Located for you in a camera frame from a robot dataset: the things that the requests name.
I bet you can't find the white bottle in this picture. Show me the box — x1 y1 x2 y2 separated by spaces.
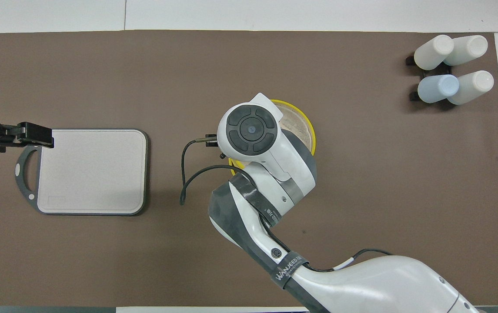
445 35 489 66
414 34 455 70

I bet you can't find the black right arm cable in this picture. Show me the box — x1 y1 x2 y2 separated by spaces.
180 137 394 273

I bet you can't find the yellow steamer tier white liner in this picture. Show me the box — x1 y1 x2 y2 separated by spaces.
271 99 318 157

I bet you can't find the white plastic cup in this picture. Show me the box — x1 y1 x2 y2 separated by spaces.
448 70 495 106

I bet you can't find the white bottle top left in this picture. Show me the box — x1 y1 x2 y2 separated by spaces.
414 34 455 70

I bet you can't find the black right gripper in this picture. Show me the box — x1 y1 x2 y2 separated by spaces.
205 133 226 160

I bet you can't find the white bottle top right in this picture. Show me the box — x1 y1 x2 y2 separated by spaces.
445 35 489 66

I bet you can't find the brown table mat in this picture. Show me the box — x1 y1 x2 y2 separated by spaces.
0 30 498 307

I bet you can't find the black cup rack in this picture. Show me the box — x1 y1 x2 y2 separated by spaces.
406 52 455 102

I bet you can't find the light blue plastic cup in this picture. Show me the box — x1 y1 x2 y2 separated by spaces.
418 74 459 104

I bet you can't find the white cutting board grey rim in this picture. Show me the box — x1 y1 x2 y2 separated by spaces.
14 128 149 216

